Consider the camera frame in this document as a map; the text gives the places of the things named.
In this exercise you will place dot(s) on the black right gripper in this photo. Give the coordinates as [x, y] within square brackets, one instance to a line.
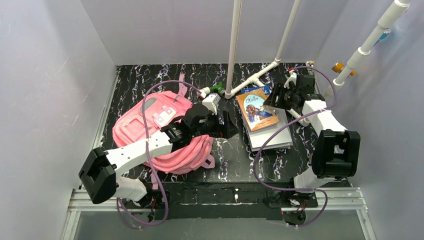
[281, 98]

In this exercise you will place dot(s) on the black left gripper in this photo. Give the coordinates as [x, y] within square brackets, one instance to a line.
[220, 124]

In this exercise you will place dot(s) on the blue storey house book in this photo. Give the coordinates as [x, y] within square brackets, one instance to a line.
[266, 89]

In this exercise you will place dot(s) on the orange Othello book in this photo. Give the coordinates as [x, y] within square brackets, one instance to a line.
[257, 115]

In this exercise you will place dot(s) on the large grey white book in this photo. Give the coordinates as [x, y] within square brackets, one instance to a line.
[283, 140]

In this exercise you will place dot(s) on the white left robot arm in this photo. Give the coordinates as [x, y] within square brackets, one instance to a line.
[102, 172]

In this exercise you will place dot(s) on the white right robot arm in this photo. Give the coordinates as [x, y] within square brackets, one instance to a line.
[336, 151]

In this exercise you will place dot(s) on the green white pipe fitting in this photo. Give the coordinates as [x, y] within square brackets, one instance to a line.
[215, 89]

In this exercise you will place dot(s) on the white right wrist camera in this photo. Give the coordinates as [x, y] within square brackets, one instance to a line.
[291, 80]

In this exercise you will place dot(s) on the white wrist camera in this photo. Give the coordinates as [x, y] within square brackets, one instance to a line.
[211, 102]
[291, 80]

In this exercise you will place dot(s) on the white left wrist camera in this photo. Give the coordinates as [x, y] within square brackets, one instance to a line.
[211, 102]

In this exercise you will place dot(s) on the orange yellow wall knob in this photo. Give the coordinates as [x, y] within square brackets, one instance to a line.
[338, 68]

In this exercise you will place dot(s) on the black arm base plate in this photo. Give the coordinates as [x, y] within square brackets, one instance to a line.
[229, 200]

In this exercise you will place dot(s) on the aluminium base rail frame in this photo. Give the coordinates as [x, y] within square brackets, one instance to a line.
[329, 197]

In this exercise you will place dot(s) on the white PVC pipe frame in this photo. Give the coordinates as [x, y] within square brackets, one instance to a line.
[383, 96]

